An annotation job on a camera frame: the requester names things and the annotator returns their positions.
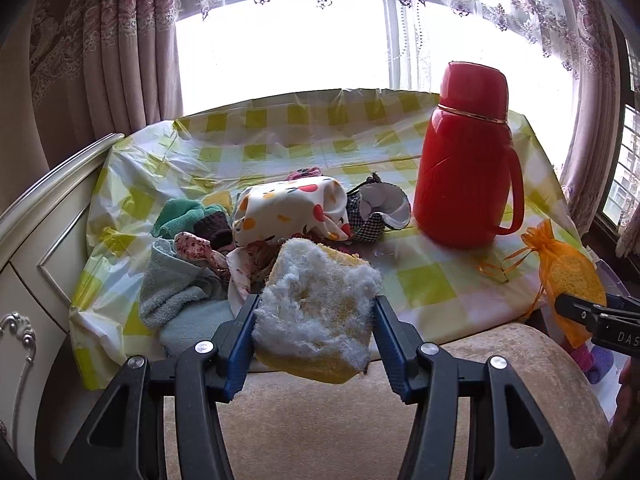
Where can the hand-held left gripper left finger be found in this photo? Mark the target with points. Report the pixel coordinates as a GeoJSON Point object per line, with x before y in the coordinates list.
{"type": "Point", "coordinates": [242, 340]}

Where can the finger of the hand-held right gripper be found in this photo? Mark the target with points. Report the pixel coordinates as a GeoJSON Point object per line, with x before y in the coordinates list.
{"type": "Point", "coordinates": [580, 310]}
{"type": "Point", "coordinates": [625, 302]}

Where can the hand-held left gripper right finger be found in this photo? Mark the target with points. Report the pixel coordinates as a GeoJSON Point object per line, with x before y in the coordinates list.
{"type": "Point", "coordinates": [387, 340]}

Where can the yellow sponge with white fluff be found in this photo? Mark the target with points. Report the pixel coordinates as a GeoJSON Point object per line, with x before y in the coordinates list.
{"type": "Point", "coordinates": [315, 300]}

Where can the green terry towel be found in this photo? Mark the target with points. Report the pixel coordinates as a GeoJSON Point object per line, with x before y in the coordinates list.
{"type": "Point", "coordinates": [175, 215]}

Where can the purple cloth item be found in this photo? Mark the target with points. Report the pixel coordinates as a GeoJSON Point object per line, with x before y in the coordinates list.
{"type": "Point", "coordinates": [597, 370]}

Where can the pink cloth item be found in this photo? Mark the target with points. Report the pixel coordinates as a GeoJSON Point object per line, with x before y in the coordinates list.
{"type": "Point", "coordinates": [581, 355]}

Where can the white red floral cloth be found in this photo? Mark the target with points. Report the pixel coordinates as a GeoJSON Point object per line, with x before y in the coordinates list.
{"type": "Point", "coordinates": [240, 275]}

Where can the pale blue towel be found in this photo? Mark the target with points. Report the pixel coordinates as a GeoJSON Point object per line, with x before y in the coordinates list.
{"type": "Point", "coordinates": [170, 285]}

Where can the pink floral cloth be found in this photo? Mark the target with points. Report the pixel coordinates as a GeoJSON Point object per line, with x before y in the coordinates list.
{"type": "Point", "coordinates": [195, 247]}

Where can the dark brown towel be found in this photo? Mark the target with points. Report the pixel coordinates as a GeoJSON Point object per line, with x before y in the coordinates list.
{"type": "Point", "coordinates": [215, 225]}

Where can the dark framed barred window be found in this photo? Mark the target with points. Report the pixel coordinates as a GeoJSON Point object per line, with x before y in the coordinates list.
{"type": "Point", "coordinates": [622, 175]}

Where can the black checkered cloth pouch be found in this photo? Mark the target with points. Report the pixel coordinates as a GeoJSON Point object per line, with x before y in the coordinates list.
{"type": "Point", "coordinates": [380, 205]}

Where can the white fruit print cloth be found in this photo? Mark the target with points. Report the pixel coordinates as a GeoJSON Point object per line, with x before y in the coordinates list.
{"type": "Point", "coordinates": [280, 205]}

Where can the pink coin purse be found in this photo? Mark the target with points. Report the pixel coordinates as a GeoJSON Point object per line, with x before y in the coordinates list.
{"type": "Point", "coordinates": [305, 174]}

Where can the red thermos jug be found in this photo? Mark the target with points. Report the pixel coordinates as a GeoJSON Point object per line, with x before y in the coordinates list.
{"type": "Point", "coordinates": [460, 170]}

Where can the yellow checked plastic tablecloth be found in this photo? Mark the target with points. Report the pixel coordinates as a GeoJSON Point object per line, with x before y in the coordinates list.
{"type": "Point", "coordinates": [300, 130]}

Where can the beige patterned curtain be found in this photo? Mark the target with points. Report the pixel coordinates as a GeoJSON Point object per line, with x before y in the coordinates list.
{"type": "Point", "coordinates": [100, 35]}
{"type": "Point", "coordinates": [595, 85]}

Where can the white ornate cabinet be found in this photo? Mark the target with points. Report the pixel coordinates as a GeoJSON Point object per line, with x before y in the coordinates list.
{"type": "Point", "coordinates": [35, 260]}

